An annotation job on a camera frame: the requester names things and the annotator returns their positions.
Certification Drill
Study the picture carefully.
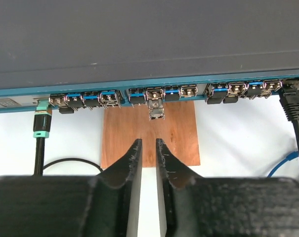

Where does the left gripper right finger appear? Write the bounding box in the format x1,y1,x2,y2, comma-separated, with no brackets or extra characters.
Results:
156,139,299,237

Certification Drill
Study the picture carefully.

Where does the black transceiver plug slanted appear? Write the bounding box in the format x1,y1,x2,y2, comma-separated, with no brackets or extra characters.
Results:
146,88,165,120

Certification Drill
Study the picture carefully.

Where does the black cable with teal plug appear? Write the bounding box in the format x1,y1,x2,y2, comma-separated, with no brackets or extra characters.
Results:
33,97,103,176

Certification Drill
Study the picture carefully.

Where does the blue ethernet cable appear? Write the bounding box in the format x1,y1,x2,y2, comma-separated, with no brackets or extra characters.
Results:
267,150,299,178

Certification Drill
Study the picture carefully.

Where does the blue black network switch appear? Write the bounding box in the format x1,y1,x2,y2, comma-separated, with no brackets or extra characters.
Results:
0,0,299,113

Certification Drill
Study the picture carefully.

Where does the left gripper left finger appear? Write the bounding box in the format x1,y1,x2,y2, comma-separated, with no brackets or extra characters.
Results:
0,139,142,237

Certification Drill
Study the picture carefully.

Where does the wooden board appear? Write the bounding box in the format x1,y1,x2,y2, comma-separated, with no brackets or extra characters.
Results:
101,101,200,168

